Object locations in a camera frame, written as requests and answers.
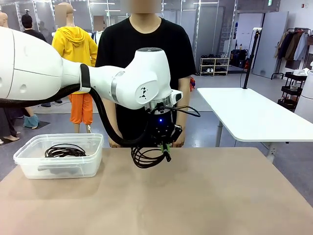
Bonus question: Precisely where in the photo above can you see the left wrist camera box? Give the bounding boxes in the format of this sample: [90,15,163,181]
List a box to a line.
[171,124,183,144]

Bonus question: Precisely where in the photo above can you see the large white table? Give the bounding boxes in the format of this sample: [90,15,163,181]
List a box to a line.
[197,87,313,162]

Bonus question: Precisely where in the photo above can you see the black cable with strap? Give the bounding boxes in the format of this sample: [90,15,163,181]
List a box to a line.
[131,146,172,169]

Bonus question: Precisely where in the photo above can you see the black utility cart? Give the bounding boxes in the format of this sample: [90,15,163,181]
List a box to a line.
[277,70,308,112]

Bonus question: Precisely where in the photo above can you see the person's right forearm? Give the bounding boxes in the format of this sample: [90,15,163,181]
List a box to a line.
[109,102,118,142]

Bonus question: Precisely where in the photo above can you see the person's left hand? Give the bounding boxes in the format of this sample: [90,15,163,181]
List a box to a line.
[172,134,186,148]

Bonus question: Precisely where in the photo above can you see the black pole camera stand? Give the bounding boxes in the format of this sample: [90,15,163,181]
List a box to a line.
[243,27,263,90]

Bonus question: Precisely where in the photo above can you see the mannequin in yellow hoodie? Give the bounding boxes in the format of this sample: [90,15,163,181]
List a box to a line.
[51,2,98,134]

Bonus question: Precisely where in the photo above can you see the black white-tipped cable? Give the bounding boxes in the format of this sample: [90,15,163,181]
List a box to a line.
[44,143,88,159]

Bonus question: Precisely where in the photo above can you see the person in black T-shirt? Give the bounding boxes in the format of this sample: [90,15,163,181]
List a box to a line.
[94,12,197,148]

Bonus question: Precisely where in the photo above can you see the wooden shoe rack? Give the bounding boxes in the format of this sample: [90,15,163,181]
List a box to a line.
[200,54,230,76]

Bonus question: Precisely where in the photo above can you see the mannequin in dark skirt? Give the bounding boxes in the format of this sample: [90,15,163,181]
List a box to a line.
[0,107,20,145]

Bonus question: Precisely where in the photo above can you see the black bags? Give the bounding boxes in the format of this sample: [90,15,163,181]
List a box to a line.
[230,48,248,69]

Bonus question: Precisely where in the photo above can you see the man in black clothes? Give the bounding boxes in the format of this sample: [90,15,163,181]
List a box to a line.
[21,14,63,108]

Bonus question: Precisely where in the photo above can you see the person's left forearm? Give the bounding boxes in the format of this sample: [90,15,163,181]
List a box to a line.
[177,74,191,138]

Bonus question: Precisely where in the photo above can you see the clear plastic storage box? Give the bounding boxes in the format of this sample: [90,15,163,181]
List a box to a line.
[13,133,105,179]

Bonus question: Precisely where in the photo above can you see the clothes rack with coats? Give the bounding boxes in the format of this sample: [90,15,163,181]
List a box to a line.
[275,27,313,69]

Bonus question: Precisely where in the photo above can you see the left arm black cable sleeve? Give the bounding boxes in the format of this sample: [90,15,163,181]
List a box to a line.
[0,83,154,147]

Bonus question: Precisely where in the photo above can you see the background person in white top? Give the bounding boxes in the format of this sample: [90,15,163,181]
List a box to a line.
[92,16,105,46]

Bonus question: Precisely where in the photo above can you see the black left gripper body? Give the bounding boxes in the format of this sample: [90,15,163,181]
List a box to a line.
[149,111,177,147]

